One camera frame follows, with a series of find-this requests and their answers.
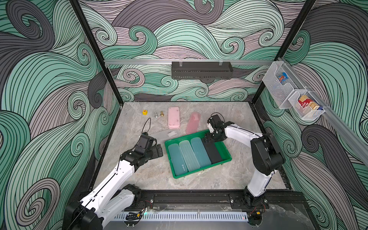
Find black pencil case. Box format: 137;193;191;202
202;138;223;164

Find light teal pencil case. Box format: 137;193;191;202
190;137;211;168

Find green plastic storage tray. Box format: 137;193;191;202
164;130;232;179

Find translucent teal pencil case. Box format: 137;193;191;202
168;144;188;176

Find clear frosted pencil case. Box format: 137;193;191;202
179;140;200;172

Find pink opaque pencil case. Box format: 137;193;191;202
168;106;180;129

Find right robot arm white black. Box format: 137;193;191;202
205;118;286;208

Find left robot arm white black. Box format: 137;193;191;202
62;144;163;230

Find clear flat pencil case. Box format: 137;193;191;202
150;129;180;144

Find translucent pink pencil case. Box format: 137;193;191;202
186;112;201;135

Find blue red small packet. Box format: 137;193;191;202
277;72;289;85

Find red yellow boxes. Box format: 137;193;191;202
298;95;323;110

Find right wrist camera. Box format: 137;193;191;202
207;114;224;128

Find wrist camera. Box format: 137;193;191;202
134;132;156;154
207;114;224;128

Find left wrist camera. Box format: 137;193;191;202
134;132;156;154

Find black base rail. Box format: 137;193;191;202
128;189;306;210

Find black wall-mounted tray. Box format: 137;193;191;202
171;62;234;82

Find clear wall bin upper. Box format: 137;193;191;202
263;61;297;109

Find clear wall bin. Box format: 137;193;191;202
288;90;325;121
263;61;297;109

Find white slotted cable duct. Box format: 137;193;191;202
113;211;249;222

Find clear wall bin lower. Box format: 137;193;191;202
288;90;325;121

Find aluminium rail back wall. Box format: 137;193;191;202
104;59;273;66

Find aluminium rail wall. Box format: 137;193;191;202
277;57;368;166
104;59;273;66

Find aluminium rail right wall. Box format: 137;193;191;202
277;57;368;166

